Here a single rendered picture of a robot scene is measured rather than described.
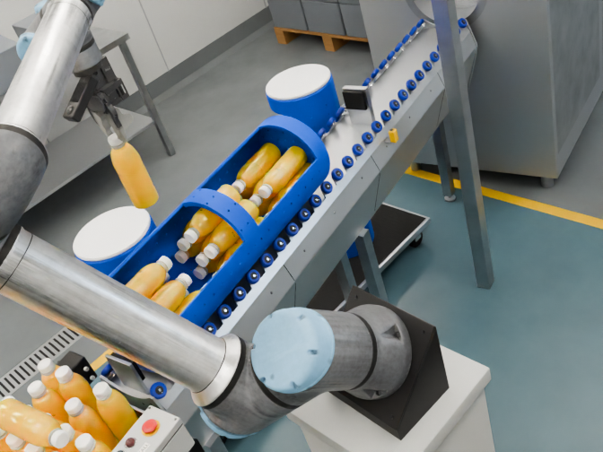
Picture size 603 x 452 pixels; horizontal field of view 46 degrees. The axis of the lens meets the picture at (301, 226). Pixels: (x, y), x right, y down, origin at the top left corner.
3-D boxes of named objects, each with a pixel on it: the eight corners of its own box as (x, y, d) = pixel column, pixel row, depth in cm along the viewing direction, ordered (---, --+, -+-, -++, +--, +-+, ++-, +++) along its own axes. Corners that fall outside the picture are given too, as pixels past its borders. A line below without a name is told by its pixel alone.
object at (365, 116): (376, 121, 270) (368, 86, 261) (371, 127, 268) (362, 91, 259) (353, 119, 276) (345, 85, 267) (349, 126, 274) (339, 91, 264)
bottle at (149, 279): (116, 321, 188) (160, 273, 199) (132, 325, 184) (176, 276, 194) (101, 301, 184) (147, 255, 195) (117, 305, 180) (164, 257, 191)
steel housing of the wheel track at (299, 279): (483, 87, 328) (474, 18, 308) (206, 475, 203) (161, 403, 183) (426, 84, 344) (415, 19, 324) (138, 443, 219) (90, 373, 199)
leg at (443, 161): (457, 195, 372) (440, 92, 334) (453, 203, 368) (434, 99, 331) (447, 195, 375) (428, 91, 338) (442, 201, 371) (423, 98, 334)
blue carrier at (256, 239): (338, 189, 239) (320, 118, 222) (179, 386, 188) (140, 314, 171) (271, 178, 254) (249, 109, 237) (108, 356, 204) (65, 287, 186)
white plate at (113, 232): (57, 259, 235) (59, 262, 236) (126, 258, 225) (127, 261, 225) (97, 206, 255) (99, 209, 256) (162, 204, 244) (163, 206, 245)
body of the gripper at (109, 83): (131, 98, 177) (110, 55, 170) (107, 117, 172) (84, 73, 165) (112, 95, 182) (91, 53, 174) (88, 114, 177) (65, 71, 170)
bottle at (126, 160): (155, 204, 189) (127, 148, 178) (131, 210, 190) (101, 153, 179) (160, 189, 194) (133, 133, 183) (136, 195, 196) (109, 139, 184)
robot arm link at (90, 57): (74, 58, 161) (50, 56, 167) (83, 76, 164) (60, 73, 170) (101, 39, 166) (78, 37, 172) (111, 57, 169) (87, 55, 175)
